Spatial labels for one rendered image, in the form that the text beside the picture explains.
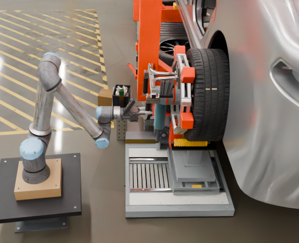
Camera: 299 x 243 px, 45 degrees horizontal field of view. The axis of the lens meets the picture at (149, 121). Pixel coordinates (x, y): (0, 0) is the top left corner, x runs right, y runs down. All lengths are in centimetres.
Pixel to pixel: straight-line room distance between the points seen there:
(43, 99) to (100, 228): 104
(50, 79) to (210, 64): 100
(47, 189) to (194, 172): 112
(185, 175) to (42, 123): 115
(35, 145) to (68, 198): 43
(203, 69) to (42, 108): 107
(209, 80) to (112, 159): 136
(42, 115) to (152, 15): 108
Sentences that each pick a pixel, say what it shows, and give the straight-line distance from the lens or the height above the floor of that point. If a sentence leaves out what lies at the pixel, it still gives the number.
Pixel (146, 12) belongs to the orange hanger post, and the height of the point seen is 129.
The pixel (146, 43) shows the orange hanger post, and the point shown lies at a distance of 286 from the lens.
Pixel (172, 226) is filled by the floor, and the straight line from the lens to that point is 281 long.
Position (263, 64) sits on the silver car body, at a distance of 175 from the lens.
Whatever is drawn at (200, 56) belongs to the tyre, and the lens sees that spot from 242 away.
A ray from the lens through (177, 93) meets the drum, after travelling 253.
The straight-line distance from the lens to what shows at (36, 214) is 253.
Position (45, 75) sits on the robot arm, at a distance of 217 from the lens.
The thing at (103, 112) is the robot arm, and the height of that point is 84.
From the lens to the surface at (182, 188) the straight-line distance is 284.
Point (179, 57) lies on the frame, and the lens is 251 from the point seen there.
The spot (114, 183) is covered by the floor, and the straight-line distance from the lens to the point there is 308.
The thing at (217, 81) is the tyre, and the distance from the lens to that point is 234.
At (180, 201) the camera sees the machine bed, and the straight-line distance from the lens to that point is 287.
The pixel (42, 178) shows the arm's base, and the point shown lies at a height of 41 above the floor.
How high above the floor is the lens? 219
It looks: 36 degrees down
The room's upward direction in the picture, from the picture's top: 3 degrees clockwise
